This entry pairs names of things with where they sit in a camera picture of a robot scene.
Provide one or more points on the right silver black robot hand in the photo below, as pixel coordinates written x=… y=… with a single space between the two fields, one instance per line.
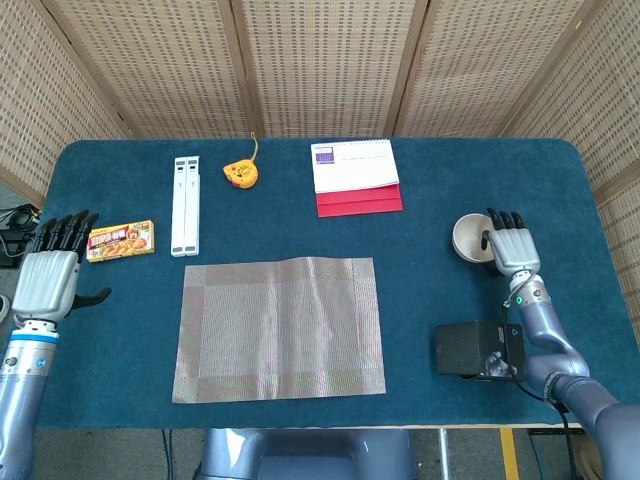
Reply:
x=515 y=247

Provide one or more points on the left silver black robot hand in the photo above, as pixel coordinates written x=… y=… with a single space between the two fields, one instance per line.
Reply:
x=47 y=285

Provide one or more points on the white bowl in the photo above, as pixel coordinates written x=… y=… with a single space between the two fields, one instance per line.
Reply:
x=467 y=237

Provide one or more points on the gray woven placemat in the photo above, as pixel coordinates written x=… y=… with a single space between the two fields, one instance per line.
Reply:
x=280 y=330

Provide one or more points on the right blue-gray robot arm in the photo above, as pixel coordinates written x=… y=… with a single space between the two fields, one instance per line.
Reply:
x=550 y=340

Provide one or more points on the dark shoe with white sole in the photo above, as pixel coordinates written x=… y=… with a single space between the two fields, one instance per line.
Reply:
x=3 y=307

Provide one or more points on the yellow curry roux box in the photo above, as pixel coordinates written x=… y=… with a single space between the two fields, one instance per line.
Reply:
x=120 y=242

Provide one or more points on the black cardboard box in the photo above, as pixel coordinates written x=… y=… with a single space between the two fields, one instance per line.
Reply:
x=465 y=347

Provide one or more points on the white folding stand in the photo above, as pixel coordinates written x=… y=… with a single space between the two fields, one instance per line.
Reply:
x=185 y=210

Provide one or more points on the woven bamboo screen panel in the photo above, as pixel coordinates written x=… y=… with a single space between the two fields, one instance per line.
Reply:
x=475 y=65
x=150 y=65
x=30 y=100
x=600 y=100
x=325 y=65

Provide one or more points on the white red desk calendar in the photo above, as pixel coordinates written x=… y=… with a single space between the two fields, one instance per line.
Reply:
x=357 y=172

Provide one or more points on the metal table leg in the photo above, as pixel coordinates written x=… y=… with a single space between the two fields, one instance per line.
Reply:
x=443 y=455

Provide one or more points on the yellow tape measure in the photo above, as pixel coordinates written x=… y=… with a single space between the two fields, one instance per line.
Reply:
x=240 y=175

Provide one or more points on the blue-gray robot torso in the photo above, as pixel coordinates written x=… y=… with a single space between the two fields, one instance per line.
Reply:
x=310 y=455

